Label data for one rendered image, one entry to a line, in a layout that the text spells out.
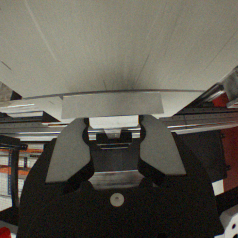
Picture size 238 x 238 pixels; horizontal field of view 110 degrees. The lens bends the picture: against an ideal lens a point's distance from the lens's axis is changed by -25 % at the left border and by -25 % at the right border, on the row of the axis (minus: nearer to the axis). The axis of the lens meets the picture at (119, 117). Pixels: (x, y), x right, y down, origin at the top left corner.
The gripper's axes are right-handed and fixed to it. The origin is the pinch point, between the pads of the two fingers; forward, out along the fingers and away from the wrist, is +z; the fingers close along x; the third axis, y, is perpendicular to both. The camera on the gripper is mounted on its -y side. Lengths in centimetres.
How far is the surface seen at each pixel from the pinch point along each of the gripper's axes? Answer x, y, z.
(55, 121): -9.9, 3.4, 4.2
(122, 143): 2.1, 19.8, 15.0
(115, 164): -1, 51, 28
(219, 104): 86, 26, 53
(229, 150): 85, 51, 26
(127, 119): 2.1, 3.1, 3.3
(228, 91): 32.0, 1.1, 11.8
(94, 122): -3.1, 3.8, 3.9
